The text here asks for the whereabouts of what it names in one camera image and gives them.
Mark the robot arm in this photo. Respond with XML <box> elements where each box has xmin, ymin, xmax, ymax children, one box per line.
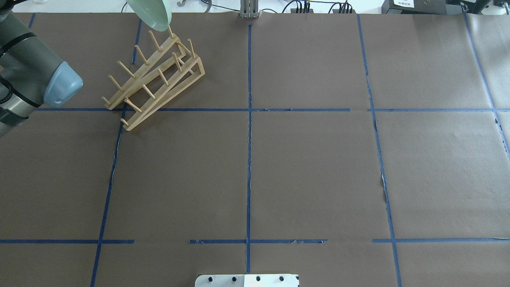
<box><xmin>0</xmin><ymin>0</ymin><xmax>83</xmax><ymax>136</ymax></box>

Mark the grey metal bracket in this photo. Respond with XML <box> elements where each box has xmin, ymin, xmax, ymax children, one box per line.
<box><xmin>240</xmin><ymin>0</ymin><xmax>260</xmax><ymax>19</ymax></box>

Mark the light green ceramic plate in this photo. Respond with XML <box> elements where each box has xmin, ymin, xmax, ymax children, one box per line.
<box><xmin>126</xmin><ymin>0</ymin><xmax>172</xmax><ymax>31</ymax></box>

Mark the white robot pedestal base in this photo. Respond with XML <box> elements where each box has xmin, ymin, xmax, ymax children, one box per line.
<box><xmin>194</xmin><ymin>273</ymin><xmax>300</xmax><ymax>287</ymax></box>

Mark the wooden dish rack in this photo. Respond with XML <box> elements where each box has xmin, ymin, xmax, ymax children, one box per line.
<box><xmin>102</xmin><ymin>26</ymin><xmax>206</xmax><ymax>131</ymax></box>

